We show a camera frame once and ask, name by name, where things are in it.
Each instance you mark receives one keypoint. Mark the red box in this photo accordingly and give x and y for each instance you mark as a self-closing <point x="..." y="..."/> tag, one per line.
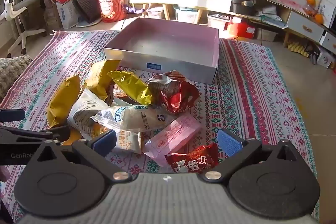
<point x="242" y="29"/>

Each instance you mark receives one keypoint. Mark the red cartoon face bucket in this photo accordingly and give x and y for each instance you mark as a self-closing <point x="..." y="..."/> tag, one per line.
<point x="110" y="6"/>

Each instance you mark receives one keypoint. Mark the grey knitted cushion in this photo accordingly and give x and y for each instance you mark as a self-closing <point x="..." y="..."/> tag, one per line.
<point x="13" y="71"/>

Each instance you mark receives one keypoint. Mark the cream biscuit snack packet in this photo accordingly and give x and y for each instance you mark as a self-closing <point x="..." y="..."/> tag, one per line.
<point x="128" y="142"/>

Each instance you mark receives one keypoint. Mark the white nut snack packet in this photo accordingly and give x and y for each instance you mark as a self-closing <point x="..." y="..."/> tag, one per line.
<point x="84" y="111"/>

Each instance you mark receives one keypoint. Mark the white paper bag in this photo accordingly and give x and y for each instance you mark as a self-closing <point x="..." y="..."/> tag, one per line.
<point x="65" y="14"/>

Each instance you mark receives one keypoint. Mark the patterned woven cloth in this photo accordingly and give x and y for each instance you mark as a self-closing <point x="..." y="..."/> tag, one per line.
<point x="249" y="82"/>

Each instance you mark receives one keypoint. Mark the yellow pack under cabinet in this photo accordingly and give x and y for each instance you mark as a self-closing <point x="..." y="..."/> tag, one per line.
<point x="298" y="49"/>

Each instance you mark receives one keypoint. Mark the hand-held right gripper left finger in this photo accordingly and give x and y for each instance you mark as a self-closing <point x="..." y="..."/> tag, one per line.
<point x="105" y="141"/>

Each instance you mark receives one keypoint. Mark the black mesh basket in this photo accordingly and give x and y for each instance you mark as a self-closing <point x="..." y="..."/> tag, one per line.
<point x="88" y="7"/>

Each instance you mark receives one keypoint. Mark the yellow waffle snack packet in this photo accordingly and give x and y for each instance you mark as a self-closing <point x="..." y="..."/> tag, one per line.
<point x="63" y="100"/>
<point x="99" y="77"/>

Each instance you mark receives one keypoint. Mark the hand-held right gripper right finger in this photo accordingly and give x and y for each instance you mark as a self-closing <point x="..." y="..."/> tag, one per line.
<point x="229" y="142"/>

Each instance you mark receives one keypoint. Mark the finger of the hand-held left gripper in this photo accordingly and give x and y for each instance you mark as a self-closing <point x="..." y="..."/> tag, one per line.
<point x="31" y="134"/>
<point x="11" y="115"/>

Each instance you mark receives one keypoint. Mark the clear packet brown pastry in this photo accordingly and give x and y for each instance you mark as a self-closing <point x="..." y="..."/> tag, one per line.
<point x="121" y="94"/>

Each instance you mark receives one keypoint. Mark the clear storage bin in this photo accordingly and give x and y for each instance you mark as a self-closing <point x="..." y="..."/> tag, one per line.
<point x="187" y="16"/>
<point x="155" y="13"/>
<point x="218" y="21"/>

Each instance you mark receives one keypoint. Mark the small red snack packet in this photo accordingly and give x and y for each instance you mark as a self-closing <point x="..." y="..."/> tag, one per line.
<point x="194" y="159"/>

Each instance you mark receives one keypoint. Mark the black round appliance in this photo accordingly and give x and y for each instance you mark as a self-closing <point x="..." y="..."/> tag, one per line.
<point x="241" y="6"/>

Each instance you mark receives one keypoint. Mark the white office chair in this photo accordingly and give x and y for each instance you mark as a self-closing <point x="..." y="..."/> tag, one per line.
<point x="19" y="3"/>

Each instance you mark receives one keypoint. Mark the lemon yellow shiny snack packet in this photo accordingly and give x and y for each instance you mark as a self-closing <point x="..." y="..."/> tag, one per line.
<point x="134" y="87"/>

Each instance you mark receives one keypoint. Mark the person's left hand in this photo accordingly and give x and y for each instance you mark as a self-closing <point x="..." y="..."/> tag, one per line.
<point x="3" y="174"/>

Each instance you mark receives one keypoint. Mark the low white drawer cabinet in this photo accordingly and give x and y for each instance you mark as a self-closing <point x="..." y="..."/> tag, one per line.
<point x="304" y="27"/>

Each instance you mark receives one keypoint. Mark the pink and silver cardboard box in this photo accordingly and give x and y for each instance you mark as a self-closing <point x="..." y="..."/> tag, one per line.
<point x="168" y="64"/>

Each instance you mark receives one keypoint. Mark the clear packet with blue label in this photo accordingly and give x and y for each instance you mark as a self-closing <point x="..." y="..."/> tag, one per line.
<point x="136" y="117"/>

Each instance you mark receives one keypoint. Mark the red shiny foil packet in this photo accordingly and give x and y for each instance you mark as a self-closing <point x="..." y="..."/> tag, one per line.
<point x="178" y="100"/>

